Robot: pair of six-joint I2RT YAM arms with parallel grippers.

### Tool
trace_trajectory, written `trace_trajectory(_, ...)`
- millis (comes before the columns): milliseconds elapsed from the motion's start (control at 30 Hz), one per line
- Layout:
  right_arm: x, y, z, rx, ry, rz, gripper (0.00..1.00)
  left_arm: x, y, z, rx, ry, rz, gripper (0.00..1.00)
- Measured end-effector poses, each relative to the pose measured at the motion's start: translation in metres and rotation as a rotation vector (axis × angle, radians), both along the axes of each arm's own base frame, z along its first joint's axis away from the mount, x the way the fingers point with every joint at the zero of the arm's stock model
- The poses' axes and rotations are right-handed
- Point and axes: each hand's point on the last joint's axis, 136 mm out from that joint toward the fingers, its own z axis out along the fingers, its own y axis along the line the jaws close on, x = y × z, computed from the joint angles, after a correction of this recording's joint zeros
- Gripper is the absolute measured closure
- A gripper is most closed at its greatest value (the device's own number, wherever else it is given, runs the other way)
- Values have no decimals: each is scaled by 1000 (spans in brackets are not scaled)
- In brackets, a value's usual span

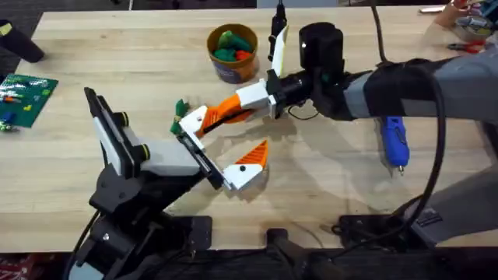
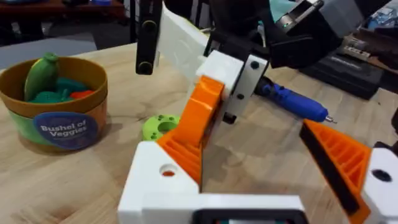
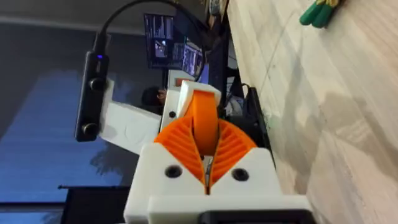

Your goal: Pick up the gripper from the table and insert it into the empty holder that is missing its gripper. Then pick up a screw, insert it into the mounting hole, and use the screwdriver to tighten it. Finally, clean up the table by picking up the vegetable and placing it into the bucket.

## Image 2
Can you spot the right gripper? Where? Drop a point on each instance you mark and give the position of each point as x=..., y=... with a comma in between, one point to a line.
x=183, y=40

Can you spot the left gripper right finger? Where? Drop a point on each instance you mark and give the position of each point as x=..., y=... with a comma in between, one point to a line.
x=348, y=161

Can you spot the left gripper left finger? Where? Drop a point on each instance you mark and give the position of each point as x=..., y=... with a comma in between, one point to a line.
x=146, y=183

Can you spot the orange ribbed wedge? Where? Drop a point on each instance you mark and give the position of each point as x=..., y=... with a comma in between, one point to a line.
x=183, y=158

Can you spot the blue electric screwdriver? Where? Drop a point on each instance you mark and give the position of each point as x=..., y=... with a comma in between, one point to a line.
x=295, y=102

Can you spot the green disc with holes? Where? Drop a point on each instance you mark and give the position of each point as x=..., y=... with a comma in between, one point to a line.
x=152, y=127

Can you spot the black upright wrist plate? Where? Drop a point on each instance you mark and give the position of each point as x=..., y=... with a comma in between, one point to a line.
x=148, y=37

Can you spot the black tool case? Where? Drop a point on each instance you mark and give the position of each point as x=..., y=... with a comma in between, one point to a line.
x=345, y=73

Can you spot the brown tub of toy vegetables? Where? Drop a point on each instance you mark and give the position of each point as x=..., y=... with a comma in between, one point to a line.
x=65, y=127

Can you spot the heap of tools and boxes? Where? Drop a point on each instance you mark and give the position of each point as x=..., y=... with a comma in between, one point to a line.
x=379, y=28

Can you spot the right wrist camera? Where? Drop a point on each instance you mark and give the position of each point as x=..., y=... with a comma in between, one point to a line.
x=300, y=14

